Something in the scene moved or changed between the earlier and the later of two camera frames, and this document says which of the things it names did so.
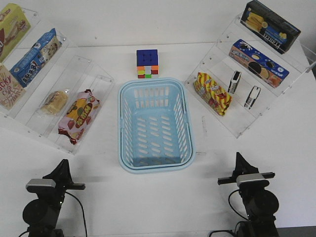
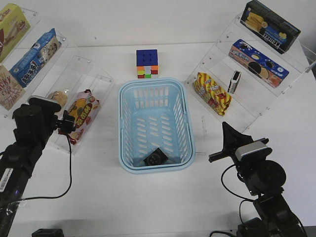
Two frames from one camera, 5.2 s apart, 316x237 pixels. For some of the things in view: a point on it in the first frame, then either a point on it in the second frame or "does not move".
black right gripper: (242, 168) → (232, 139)
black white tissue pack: (252, 96) → (156, 157)
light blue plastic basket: (156, 125) does not move
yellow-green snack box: (14, 25) does not move
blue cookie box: (27, 67) does not move
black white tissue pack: (234, 82) does not move
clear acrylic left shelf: (46, 86) does not move
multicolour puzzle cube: (147, 63) does not move
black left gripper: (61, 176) → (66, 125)
